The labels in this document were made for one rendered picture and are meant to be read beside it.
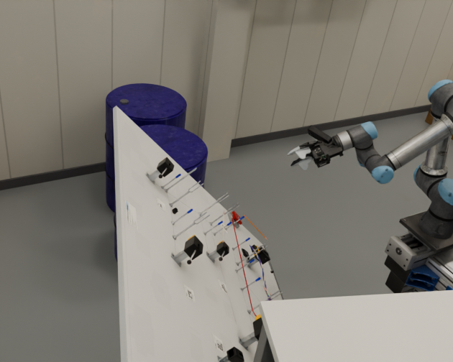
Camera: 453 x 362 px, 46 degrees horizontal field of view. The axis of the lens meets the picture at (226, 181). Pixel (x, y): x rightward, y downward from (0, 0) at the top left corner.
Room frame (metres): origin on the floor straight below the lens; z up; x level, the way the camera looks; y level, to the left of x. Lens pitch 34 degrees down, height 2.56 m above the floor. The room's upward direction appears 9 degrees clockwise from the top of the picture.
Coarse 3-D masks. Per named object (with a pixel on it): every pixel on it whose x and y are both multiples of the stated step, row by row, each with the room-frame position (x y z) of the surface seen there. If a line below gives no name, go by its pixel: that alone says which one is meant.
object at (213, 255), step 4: (220, 244) 1.41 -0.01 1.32; (224, 244) 1.41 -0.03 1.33; (216, 248) 1.40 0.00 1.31; (220, 248) 1.38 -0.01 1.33; (224, 248) 1.38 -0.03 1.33; (228, 248) 1.41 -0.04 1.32; (212, 252) 1.40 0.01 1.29; (216, 252) 1.39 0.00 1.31; (220, 252) 1.38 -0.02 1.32; (224, 252) 1.38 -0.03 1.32; (228, 252) 1.38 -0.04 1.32; (208, 256) 1.38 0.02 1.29; (212, 256) 1.38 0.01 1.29; (216, 256) 1.38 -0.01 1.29; (212, 260) 1.38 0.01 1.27; (220, 260) 1.33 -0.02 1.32
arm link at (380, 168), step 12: (444, 120) 1.87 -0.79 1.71; (420, 132) 1.87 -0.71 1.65; (432, 132) 1.84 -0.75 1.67; (444, 132) 1.84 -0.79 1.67; (408, 144) 1.83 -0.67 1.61; (420, 144) 1.82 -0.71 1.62; (432, 144) 1.83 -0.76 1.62; (372, 156) 1.85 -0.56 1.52; (384, 156) 1.83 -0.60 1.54; (396, 156) 1.81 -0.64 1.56; (408, 156) 1.80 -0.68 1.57; (372, 168) 1.80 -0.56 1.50; (384, 168) 1.77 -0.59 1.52; (396, 168) 1.79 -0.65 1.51; (384, 180) 1.76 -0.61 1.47
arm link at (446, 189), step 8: (432, 184) 1.98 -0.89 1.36; (440, 184) 1.93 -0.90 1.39; (448, 184) 1.94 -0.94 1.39; (432, 192) 1.95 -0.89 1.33; (440, 192) 1.91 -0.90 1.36; (448, 192) 1.89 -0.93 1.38; (432, 200) 1.93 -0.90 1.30; (440, 200) 1.89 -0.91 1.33; (448, 200) 1.87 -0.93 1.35; (432, 208) 1.91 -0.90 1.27; (440, 208) 1.88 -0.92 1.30; (448, 208) 1.87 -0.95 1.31; (440, 216) 1.87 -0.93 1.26; (448, 216) 1.87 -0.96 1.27
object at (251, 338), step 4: (256, 320) 1.13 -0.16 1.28; (260, 320) 1.12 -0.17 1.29; (256, 324) 1.12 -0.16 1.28; (260, 324) 1.11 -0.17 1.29; (256, 328) 1.10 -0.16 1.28; (260, 328) 1.09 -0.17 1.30; (256, 332) 1.08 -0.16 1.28; (248, 336) 1.10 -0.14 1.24; (252, 336) 1.09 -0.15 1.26; (256, 336) 1.07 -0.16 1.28; (240, 340) 1.08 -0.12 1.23; (244, 340) 1.09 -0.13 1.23; (248, 340) 1.08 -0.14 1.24; (252, 340) 1.08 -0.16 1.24; (256, 340) 1.09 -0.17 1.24; (244, 344) 1.08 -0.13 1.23; (248, 344) 1.08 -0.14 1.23
